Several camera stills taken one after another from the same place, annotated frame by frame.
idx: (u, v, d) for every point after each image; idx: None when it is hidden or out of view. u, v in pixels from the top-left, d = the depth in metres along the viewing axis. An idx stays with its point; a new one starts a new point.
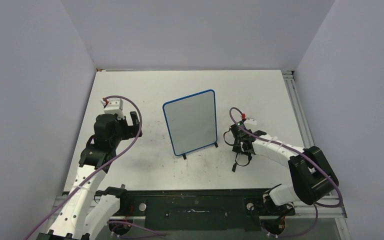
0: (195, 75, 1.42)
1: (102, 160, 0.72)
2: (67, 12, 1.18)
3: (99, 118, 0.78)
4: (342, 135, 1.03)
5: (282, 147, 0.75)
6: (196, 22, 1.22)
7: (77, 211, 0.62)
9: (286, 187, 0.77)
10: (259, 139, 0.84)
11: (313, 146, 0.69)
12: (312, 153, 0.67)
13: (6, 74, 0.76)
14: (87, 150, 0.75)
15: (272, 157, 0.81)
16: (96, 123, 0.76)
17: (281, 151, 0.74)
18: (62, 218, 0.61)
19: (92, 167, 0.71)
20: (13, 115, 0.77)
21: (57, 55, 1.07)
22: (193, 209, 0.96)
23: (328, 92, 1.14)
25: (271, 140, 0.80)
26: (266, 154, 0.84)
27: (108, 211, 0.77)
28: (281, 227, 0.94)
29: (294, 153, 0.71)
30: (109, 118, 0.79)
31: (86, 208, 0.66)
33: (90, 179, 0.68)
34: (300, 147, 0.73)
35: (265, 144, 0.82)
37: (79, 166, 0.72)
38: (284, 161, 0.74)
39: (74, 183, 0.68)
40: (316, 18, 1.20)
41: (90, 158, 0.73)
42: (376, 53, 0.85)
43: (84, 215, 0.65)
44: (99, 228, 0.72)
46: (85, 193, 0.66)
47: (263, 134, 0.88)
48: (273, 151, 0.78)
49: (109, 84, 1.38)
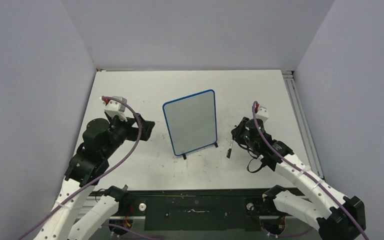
0: (194, 75, 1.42)
1: (88, 177, 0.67)
2: (67, 12, 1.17)
3: (89, 127, 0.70)
4: (341, 135, 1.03)
5: (319, 187, 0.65)
6: (195, 22, 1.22)
7: (57, 231, 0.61)
9: (303, 210, 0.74)
10: (288, 165, 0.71)
11: (355, 196, 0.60)
12: (353, 207, 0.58)
13: (7, 74, 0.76)
14: (76, 160, 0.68)
15: (295, 185, 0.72)
16: (86, 133, 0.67)
17: (317, 194, 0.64)
18: (41, 235, 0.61)
19: (77, 183, 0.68)
20: (12, 114, 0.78)
21: (57, 55, 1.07)
22: (193, 209, 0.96)
23: (328, 92, 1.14)
25: (304, 171, 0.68)
26: (288, 177, 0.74)
27: (101, 217, 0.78)
28: (281, 228, 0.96)
29: (335, 203, 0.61)
30: (102, 128, 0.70)
31: (67, 225, 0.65)
33: (73, 197, 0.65)
34: (339, 192, 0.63)
35: (294, 173, 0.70)
37: (65, 179, 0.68)
38: (314, 201, 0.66)
39: (58, 198, 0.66)
40: (317, 18, 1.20)
41: (76, 171, 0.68)
42: (377, 52, 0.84)
43: (65, 233, 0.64)
44: (90, 233, 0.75)
46: (66, 211, 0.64)
47: (289, 152, 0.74)
48: (304, 186, 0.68)
49: (109, 85, 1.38)
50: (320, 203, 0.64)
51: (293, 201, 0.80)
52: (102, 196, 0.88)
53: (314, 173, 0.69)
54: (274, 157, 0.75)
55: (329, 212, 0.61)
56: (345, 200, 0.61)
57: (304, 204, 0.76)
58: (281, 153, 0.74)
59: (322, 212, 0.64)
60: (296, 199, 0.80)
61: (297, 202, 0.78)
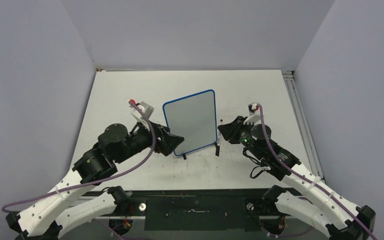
0: (194, 75, 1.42)
1: (89, 177, 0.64)
2: (67, 12, 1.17)
3: (109, 131, 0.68)
4: (341, 135, 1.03)
5: (332, 199, 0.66)
6: (195, 21, 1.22)
7: (43, 214, 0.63)
9: (309, 215, 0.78)
10: (298, 177, 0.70)
11: (367, 207, 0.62)
12: (366, 218, 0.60)
13: (7, 74, 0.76)
14: (89, 155, 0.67)
15: (304, 195, 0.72)
16: (101, 137, 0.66)
17: (331, 207, 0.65)
18: (30, 211, 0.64)
19: (79, 179, 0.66)
20: (12, 114, 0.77)
21: (57, 55, 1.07)
22: (194, 209, 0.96)
23: (328, 92, 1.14)
25: (315, 183, 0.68)
26: (296, 188, 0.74)
27: (93, 213, 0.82)
28: (281, 227, 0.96)
29: (350, 216, 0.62)
30: (118, 137, 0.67)
31: (56, 212, 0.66)
33: (70, 190, 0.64)
34: (351, 202, 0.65)
35: (305, 185, 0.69)
37: (72, 169, 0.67)
38: (326, 212, 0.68)
39: (59, 183, 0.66)
40: (317, 18, 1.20)
41: (84, 166, 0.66)
42: (377, 52, 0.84)
43: (51, 217, 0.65)
44: (77, 223, 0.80)
46: (59, 200, 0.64)
47: (296, 163, 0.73)
48: (317, 198, 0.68)
49: (109, 85, 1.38)
50: (333, 215, 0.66)
51: (296, 204, 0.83)
52: (105, 191, 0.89)
53: (324, 184, 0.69)
54: (283, 169, 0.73)
55: (344, 224, 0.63)
56: (357, 210, 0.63)
57: (309, 208, 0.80)
58: (287, 163, 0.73)
59: (335, 223, 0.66)
60: (298, 202, 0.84)
61: (301, 205, 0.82)
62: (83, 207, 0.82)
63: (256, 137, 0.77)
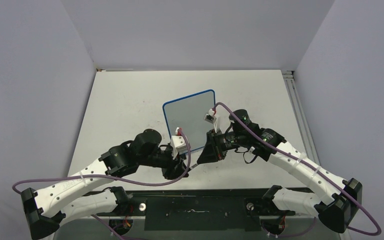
0: (195, 75, 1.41)
1: (115, 170, 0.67)
2: (67, 12, 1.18)
3: (146, 132, 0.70)
4: (342, 134, 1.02)
5: (318, 175, 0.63)
6: (195, 21, 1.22)
7: (62, 196, 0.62)
9: (300, 203, 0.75)
10: (283, 155, 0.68)
11: (354, 180, 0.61)
12: (352, 190, 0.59)
13: (6, 71, 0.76)
14: (115, 150, 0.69)
15: (290, 173, 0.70)
16: (140, 136, 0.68)
17: (318, 183, 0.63)
18: (49, 191, 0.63)
19: (104, 169, 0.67)
20: (11, 112, 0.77)
21: (56, 54, 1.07)
22: (193, 208, 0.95)
23: (328, 91, 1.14)
25: (300, 160, 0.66)
26: (282, 167, 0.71)
27: (99, 207, 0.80)
28: (281, 227, 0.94)
29: (337, 190, 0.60)
30: (155, 139, 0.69)
31: (72, 198, 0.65)
33: (94, 178, 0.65)
34: (338, 176, 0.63)
35: (291, 162, 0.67)
37: (99, 160, 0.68)
38: (313, 189, 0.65)
39: (83, 170, 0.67)
40: (317, 16, 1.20)
41: (110, 159, 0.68)
42: (376, 49, 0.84)
43: (65, 202, 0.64)
44: (73, 218, 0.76)
46: (80, 186, 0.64)
47: (281, 141, 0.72)
48: (303, 174, 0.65)
49: (109, 85, 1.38)
50: (321, 191, 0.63)
51: (289, 196, 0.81)
52: (107, 189, 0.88)
53: (310, 160, 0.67)
54: (268, 148, 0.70)
55: (331, 199, 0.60)
56: (346, 186, 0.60)
57: (302, 196, 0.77)
58: (273, 143, 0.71)
59: (322, 198, 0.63)
60: (291, 193, 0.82)
61: (294, 195, 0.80)
62: (87, 201, 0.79)
63: (233, 120, 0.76)
